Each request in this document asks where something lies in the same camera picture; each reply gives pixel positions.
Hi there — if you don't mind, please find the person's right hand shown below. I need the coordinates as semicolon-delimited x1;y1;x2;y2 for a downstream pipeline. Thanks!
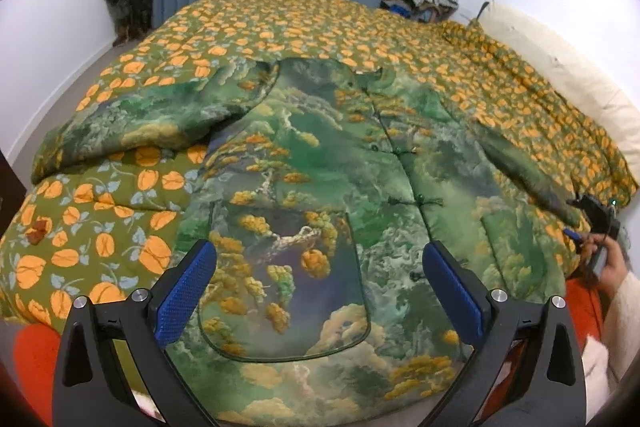
582;232;635;299

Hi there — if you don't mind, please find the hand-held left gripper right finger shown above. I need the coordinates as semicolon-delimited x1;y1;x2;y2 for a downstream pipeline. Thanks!
421;239;589;427

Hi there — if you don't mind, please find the orange red cloth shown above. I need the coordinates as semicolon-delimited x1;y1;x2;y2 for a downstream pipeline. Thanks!
11;323;68;427
564;278;607;350

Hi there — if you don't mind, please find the olive quilt with orange print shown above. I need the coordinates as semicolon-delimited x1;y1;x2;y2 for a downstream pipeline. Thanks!
0;0;640;337

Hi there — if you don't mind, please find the green landscape print padded jacket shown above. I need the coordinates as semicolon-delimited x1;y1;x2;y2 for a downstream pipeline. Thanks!
31;56;593;425

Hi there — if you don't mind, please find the cream pillow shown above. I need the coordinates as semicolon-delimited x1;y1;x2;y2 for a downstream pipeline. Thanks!
477;0;640;168

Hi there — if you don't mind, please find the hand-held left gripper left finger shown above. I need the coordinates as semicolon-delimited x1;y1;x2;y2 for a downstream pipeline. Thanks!
51;239;221;427

